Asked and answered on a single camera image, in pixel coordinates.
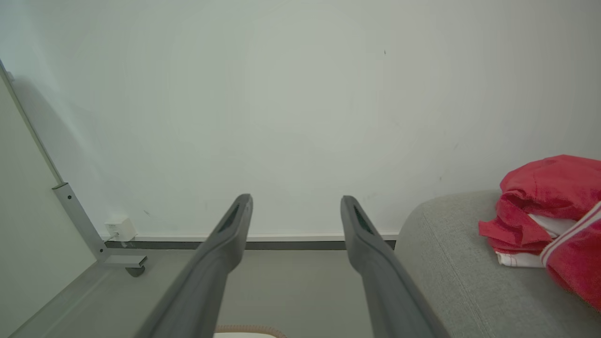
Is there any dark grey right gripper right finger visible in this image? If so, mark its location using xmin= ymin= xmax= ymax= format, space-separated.
xmin=340 ymin=196 xmax=451 ymax=338

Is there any light grey fabric sofa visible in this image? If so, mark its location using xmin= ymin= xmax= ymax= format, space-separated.
xmin=394 ymin=189 xmax=601 ymax=338

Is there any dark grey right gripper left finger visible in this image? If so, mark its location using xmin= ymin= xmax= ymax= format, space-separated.
xmin=135 ymin=194 xmax=254 ymax=338

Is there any red garment with white stripes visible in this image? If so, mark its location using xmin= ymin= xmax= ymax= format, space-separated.
xmin=478 ymin=155 xmax=601 ymax=313

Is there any laundry basket with woven rim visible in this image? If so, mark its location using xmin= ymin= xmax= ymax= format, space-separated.
xmin=214 ymin=325 xmax=287 ymax=338

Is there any white wall power adapter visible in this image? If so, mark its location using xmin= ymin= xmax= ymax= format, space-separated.
xmin=104 ymin=217 xmax=138 ymax=243

